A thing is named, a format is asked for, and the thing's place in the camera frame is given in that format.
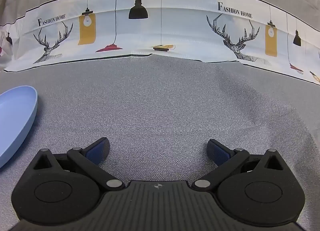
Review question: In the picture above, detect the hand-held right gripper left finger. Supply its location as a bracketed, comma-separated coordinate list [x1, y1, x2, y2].
[32, 137, 125, 193]

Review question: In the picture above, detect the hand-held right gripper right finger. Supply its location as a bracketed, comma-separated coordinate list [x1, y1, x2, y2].
[191, 139, 284, 193]

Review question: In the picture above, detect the light blue plate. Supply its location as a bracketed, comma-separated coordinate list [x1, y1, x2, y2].
[0, 85, 38, 169]

